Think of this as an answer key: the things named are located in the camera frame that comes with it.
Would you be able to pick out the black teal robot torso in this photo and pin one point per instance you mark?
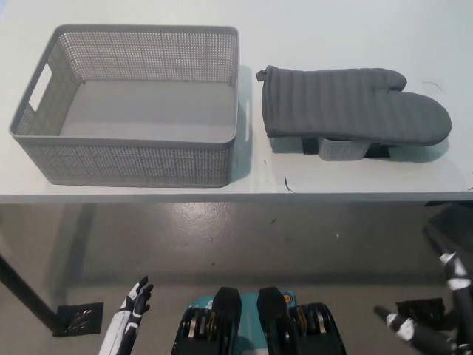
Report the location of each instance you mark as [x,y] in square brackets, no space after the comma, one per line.
[271,321]

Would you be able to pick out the black table leg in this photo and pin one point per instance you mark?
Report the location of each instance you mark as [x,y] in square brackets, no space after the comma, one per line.
[26,290]

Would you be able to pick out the small grey perforated container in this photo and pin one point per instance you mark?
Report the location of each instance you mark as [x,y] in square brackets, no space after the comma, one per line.
[341,151]

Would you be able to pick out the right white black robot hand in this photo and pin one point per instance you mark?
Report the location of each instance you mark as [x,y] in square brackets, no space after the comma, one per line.
[458,281]

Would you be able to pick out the large grey perforated basket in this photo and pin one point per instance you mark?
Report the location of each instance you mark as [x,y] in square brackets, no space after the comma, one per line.
[122,166]

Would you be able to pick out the grey quilted oven glove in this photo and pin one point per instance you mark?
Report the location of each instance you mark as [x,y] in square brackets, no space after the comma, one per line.
[332,100]

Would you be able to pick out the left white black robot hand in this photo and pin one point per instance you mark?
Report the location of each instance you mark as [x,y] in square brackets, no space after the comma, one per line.
[127,318]

